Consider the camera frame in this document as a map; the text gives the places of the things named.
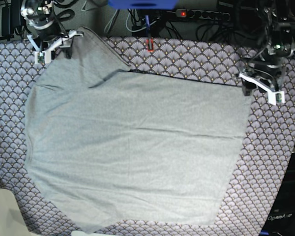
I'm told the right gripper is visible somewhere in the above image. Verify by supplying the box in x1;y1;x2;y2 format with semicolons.
20;0;84;64

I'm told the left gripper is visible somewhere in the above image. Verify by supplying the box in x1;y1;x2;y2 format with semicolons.
239;22;295;105

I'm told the grey T-shirt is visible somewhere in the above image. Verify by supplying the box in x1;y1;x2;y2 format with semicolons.
25;27;251;233

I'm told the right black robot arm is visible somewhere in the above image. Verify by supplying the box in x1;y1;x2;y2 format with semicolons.
19;0;84;64

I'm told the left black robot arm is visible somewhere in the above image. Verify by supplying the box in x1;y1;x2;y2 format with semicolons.
238;0;295;105

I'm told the fan-patterned tablecloth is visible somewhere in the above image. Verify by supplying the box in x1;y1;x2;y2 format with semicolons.
0;37;295;236

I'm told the red and black clamp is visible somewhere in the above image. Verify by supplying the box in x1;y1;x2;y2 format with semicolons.
146;38;154;52

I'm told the black OpenArm box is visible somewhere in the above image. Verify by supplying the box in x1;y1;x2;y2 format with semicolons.
260;152;295;236

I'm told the black power strip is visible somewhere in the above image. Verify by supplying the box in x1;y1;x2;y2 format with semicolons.
175;9;231;21

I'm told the beige chair at lower left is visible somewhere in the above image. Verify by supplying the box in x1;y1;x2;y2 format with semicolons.
0;187;30;236

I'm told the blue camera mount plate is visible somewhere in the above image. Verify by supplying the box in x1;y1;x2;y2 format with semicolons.
108;0;178;9

